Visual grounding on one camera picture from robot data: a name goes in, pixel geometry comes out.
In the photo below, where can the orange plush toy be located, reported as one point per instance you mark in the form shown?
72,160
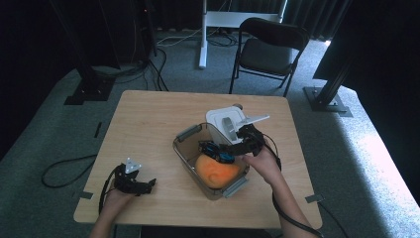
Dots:
216,173

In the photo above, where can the black metal stand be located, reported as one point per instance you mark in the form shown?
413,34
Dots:
89,86
325,99

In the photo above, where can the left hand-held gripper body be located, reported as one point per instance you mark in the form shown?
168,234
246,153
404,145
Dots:
127,180

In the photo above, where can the black folding chair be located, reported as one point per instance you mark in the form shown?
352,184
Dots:
269,54

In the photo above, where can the white desk frame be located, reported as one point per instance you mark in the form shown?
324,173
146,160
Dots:
203,39

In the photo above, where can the black floor strip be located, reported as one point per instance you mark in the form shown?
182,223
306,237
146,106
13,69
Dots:
98,129

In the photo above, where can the dark curtain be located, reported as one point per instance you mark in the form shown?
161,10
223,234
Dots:
313,16

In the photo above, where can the person's right hand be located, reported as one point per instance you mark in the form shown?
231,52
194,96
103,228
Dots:
264,167

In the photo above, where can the white plastic container box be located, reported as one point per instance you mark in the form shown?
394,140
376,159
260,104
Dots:
223,124

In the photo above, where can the clear plastic storage box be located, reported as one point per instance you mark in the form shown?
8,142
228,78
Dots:
188,147

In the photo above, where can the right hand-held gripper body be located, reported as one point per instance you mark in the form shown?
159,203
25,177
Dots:
252,137

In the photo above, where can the person's left hand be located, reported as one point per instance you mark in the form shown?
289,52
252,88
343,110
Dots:
119,202

